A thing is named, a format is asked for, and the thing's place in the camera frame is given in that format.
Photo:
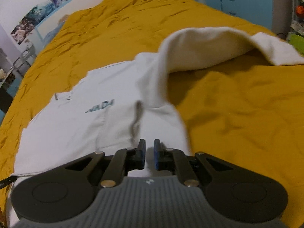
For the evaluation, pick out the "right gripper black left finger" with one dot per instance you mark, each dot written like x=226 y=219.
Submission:
x=122 y=162

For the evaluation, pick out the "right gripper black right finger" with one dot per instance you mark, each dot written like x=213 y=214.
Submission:
x=175 y=161

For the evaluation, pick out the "anime wall posters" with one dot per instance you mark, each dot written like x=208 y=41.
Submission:
x=37 y=14

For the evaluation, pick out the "blue white wardrobe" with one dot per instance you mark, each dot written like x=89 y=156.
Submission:
x=275 y=15

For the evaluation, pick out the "white blue headboard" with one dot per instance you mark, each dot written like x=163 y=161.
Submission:
x=68 y=7

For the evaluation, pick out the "grey rolling cart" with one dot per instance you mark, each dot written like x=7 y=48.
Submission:
x=29 y=52

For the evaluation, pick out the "white t-shirt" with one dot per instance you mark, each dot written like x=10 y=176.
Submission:
x=70 y=195

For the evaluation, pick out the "blue pillow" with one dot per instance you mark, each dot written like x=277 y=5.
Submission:
x=49 y=37

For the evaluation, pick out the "mustard yellow quilt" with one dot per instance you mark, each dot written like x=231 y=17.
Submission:
x=175 y=70

